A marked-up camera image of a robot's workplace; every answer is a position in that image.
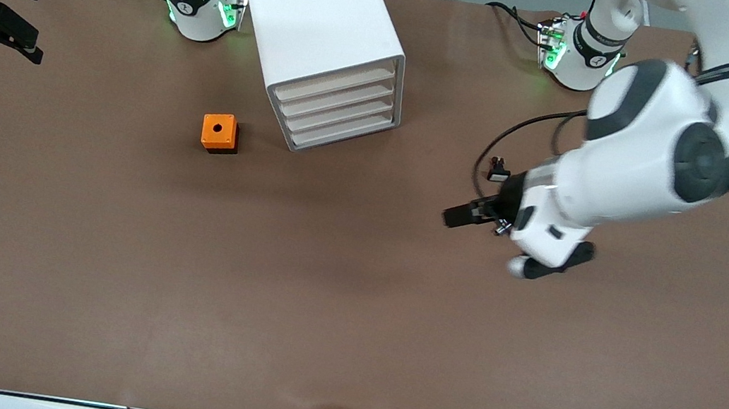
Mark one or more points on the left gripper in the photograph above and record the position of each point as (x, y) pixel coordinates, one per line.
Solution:
(507, 197)

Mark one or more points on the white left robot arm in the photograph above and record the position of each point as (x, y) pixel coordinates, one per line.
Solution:
(658, 146)

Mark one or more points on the orange button box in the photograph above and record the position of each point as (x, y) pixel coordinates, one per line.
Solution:
(208, 136)

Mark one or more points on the chrome valve fitting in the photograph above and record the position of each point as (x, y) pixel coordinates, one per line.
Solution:
(500, 231)

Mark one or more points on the black white switch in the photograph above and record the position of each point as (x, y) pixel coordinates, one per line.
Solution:
(498, 175)

